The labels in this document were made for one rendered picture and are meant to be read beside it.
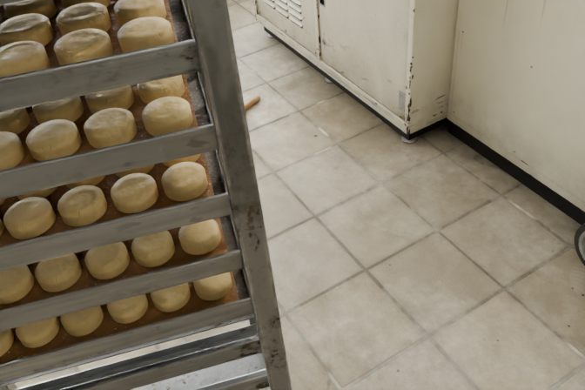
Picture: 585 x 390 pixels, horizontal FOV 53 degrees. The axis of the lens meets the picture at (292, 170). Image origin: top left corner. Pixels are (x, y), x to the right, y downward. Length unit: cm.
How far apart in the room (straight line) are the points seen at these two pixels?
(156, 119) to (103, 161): 7
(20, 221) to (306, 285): 132
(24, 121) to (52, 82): 16
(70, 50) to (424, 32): 166
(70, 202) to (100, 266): 9
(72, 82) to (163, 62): 8
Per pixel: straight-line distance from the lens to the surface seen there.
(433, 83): 226
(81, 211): 67
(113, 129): 61
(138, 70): 53
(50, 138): 62
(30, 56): 58
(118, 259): 73
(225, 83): 51
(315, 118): 256
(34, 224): 68
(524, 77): 204
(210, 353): 83
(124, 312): 79
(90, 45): 56
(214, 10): 48
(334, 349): 175
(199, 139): 57
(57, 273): 74
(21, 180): 60
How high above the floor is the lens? 148
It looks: 40 degrees down
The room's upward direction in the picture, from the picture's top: 7 degrees counter-clockwise
